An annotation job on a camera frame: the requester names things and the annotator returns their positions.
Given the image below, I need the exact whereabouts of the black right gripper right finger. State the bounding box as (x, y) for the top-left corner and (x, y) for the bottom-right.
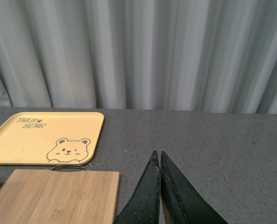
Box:
(161, 151), (226, 224)

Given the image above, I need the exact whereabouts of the yellow bear tray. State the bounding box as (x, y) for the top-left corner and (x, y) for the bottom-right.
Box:
(0, 112), (104, 165)

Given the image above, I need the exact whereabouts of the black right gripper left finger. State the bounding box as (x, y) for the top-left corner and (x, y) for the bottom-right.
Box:
(114, 151), (161, 224)

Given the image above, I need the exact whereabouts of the metal board handle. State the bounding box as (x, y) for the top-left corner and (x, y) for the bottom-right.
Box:
(49, 165), (88, 172)

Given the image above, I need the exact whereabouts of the bamboo cutting board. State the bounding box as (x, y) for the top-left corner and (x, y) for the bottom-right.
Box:
(0, 169), (120, 224)

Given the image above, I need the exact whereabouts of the grey curtain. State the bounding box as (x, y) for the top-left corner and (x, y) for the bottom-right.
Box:
(0, 0), (277, 114)

